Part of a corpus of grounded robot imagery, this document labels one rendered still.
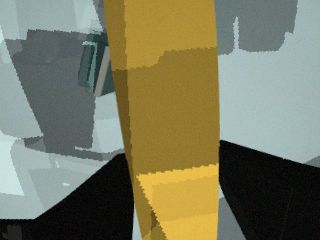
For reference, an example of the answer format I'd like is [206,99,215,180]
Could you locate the yellow bar with red block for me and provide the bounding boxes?
[103,0,220,240]

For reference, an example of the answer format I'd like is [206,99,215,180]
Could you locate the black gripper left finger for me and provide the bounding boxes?
[0,153,135,240]

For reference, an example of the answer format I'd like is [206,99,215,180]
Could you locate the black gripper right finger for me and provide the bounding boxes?
[219,140,320,240]

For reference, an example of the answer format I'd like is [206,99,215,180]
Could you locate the dark green wedge on flat base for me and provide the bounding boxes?
[77,29,115,96]

